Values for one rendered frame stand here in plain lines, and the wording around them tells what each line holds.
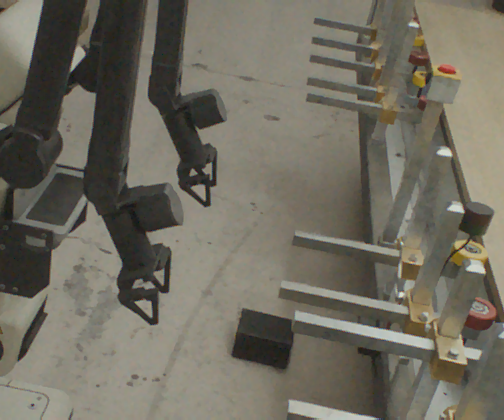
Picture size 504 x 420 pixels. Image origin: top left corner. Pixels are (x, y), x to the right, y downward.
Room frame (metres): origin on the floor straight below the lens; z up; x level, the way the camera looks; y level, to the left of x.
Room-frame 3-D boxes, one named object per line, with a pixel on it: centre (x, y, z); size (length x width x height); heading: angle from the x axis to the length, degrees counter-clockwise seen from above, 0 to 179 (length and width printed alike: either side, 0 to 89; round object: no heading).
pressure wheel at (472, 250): (1.72, -0.61, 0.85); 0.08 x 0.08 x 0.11
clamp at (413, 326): (1.49, -0.48, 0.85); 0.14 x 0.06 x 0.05; 178
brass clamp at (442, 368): (1.24, -0.47, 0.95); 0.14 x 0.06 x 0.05; 178
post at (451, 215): (1.51, -0.48, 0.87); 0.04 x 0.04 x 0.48; 88
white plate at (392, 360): (1.54, -0.45, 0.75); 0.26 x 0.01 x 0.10; 178
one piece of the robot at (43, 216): (1.36, 0.34, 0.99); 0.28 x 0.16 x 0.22; 177
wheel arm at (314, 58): (3.22, -0.47, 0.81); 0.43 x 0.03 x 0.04; 88
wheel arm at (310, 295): (1.48, -0.39, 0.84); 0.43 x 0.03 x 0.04; 88
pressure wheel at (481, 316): (1.47, -0.58, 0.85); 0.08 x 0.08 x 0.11
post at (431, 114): (2.02, -0.50, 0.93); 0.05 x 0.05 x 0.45; 88
